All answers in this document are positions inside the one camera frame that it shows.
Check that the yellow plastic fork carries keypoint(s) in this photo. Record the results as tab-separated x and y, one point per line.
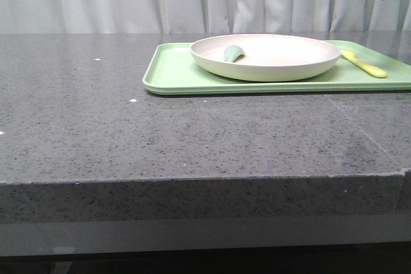
368	68

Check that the beige round plate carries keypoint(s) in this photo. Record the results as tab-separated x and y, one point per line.
268	57

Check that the green plastic spoon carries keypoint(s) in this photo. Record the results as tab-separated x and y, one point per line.
233	53

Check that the light green tray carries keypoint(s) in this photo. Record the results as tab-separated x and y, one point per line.
173	72

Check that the grey curtain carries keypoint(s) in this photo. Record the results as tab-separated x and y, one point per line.
202	16

